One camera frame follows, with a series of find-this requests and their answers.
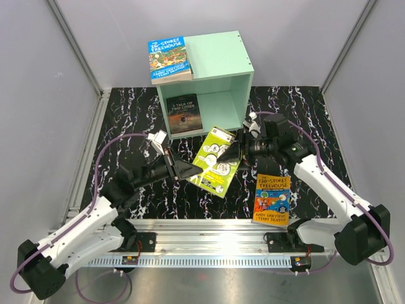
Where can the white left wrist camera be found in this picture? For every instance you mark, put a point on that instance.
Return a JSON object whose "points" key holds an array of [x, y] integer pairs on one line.
{"points": [[159, 141]]}

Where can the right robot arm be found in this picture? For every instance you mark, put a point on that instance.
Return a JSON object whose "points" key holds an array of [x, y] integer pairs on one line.
{"points": [[362, 233]]}

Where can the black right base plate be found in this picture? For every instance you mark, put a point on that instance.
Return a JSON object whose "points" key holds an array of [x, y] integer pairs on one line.
{"points": [[286, 242]]}

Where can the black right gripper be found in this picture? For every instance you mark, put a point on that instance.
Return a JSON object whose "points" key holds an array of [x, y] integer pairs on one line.
{"points": [[234, 152]]}

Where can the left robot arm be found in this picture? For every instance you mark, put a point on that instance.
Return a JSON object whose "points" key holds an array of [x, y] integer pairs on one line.
{"points": [[101, 227]]}

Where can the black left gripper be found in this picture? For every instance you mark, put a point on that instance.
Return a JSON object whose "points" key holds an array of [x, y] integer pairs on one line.
{"points": [[179, 168]]}

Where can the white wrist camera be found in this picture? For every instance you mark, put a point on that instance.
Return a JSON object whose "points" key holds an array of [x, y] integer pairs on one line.
{"points": [[159, 141], [253, 127]]}

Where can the lime green book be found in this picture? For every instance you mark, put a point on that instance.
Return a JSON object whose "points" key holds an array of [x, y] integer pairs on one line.
{"points": [[216, 176]]}

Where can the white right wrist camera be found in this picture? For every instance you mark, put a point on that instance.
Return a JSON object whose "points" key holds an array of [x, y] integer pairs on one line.
{"points": [[253, 127]]}

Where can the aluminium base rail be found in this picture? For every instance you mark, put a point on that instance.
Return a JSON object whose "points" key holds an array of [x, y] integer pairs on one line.
{"points": [[205, 243]]}

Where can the blue 26-Storey Treehouse book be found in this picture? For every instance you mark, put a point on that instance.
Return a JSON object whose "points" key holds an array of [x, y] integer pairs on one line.
{"points": [[168, 61]]}

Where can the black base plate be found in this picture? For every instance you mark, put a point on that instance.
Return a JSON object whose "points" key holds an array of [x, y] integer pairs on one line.
{"points": [[286, 242], [143, 241]]}

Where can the dark Tale of Two Cities book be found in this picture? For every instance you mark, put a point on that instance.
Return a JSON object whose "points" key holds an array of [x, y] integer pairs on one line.
{"points": [[184, 114]]}

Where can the orange 130-Storey Treehouse book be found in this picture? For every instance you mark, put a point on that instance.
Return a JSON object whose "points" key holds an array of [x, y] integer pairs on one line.
{"points": [[272, 200]]}

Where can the mint green open box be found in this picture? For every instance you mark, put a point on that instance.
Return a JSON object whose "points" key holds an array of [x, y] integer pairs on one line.
{"points": [[223, 75]]}

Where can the black marble pattern mat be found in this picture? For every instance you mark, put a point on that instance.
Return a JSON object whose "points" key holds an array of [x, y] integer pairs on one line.
{"points": [[132, 112]]}

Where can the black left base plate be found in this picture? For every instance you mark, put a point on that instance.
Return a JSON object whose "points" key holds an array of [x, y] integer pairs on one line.
{"points": [[143, 241]]}

